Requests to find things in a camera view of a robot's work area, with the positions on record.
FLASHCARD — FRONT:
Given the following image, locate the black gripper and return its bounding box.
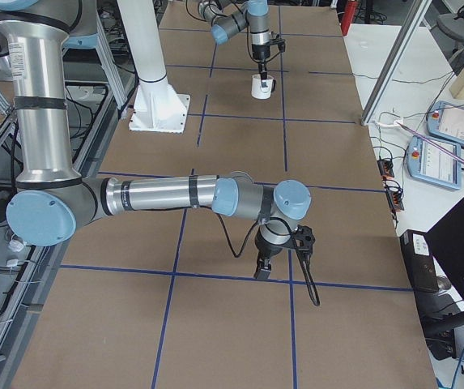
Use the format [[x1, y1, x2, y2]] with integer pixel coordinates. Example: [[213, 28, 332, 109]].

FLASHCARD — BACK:
[[253, 230, 292, 280], [252, 44, 270, 88]]

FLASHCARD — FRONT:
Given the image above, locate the white smiley mug black handle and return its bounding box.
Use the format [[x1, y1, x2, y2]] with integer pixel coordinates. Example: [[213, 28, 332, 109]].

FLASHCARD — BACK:
[[251, 74, 276, 100]]

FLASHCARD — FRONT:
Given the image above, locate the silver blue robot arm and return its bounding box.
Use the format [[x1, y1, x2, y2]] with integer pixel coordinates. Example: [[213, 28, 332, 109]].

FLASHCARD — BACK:
[[198, 1, 272, 88], [9, 1, 313, 279]]

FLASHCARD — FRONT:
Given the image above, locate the red cylinder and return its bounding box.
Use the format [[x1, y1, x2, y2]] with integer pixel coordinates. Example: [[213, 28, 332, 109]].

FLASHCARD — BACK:
[[340, 0, 358, 36]]

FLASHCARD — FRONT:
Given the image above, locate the black laptop monitor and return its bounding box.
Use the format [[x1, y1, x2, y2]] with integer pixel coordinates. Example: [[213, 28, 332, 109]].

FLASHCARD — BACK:
[[399, 197, 464, 361]]

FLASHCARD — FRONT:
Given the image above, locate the near blue teach pendant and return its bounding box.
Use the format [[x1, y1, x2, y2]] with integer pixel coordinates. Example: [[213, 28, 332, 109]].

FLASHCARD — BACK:
[[406, 136, 462, 190]]

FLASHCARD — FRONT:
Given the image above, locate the blue teach pendant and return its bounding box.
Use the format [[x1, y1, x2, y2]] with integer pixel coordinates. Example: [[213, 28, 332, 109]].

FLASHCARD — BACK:
[[427, 100, 464, 147], [406, 136, 462, 190]]

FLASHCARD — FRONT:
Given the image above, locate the far blue teach pendant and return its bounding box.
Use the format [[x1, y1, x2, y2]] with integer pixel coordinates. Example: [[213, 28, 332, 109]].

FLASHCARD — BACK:
[[427, 100, 464, 147]]

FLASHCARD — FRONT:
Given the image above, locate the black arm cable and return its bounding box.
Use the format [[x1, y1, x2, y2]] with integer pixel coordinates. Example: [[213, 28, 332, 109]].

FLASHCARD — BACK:
[[215, 210, 321, 308]]

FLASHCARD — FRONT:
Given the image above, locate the aluminium frame post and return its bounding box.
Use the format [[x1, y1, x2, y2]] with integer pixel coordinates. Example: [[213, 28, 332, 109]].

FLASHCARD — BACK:
[[360, 0, 432, 126]]

